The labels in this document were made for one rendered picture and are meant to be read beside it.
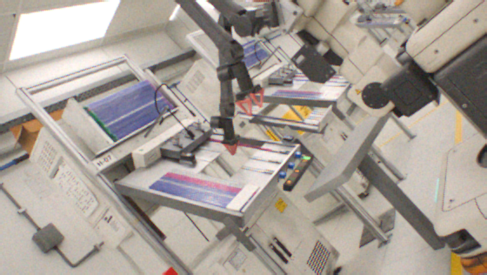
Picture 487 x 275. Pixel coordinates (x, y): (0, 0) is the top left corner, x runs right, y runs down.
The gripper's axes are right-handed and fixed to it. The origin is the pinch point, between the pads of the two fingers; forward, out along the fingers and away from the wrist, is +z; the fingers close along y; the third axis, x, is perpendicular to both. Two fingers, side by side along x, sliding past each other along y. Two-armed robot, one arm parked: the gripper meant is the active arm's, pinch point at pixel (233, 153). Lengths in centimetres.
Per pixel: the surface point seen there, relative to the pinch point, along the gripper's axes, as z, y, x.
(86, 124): -31, 38, -61
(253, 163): 2.2, 5.2, 14.4
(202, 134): -7.7, -6.1, -22.5
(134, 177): -3, 39, -36
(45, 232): 65, 29, -164
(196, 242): 141, -73, -110
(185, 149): -6.4, 11.1, -22.6
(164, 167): -2.4, 25.4, -27.1
